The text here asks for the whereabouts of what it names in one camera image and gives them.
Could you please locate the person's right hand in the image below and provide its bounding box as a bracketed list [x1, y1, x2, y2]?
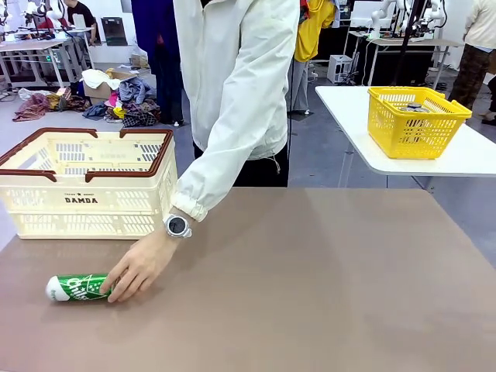
[99, 230, 186, 304]

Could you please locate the green Chilsung cider can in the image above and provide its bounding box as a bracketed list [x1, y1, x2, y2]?
[45, 273, 117, 303]

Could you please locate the person's right forearm white sleeve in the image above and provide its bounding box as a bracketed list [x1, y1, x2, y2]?
[170, 88, 290, 222]

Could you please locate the cream shopping basket brown rim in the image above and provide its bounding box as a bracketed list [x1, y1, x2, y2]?
[0, 127, 179, 240]

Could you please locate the yellow plastic basket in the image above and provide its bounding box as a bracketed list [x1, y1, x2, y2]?
[367, 86, 473, 160]

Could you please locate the silver wrist watch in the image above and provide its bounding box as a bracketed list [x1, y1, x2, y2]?
[163, 213, 193, 239]

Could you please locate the pile of colourful clothes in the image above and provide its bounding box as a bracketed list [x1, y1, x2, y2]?
[11, 79, 163, 129]

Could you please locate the brown cardboard box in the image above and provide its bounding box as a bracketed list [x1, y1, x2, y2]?
[81, 69, 146, 106]

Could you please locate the white cloth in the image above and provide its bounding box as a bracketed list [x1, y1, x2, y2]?
[81, 69, 121, 91]

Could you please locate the blue hanging garment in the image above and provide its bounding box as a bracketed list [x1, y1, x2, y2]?
[130, 0, 185, 127]

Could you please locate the person in white jacket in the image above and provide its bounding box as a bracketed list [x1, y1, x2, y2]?
[173, 0, 301, 189]

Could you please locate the grey background desk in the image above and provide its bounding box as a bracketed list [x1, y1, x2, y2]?
[0, 36, 96, 90]

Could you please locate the person in black shirt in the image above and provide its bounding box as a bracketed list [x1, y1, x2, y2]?
[64, 0, 98, 47]

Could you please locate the white computer case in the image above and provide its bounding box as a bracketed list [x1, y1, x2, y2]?
[328, 53, 356, 84]

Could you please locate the yellow hanging garment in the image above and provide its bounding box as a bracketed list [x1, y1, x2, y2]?
[294, 0, 338, 63]

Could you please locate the white side table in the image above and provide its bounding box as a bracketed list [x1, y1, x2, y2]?
[314, 84, 496, 178]

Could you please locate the black tripod pole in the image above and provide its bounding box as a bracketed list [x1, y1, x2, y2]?
[390, 0, 414, 86]

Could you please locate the white background workbench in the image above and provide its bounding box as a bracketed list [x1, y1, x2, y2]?
[346, 29, 466, 87]

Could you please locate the person in beige jacket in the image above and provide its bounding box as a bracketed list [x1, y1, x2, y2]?
[447, 0, 496, 113]

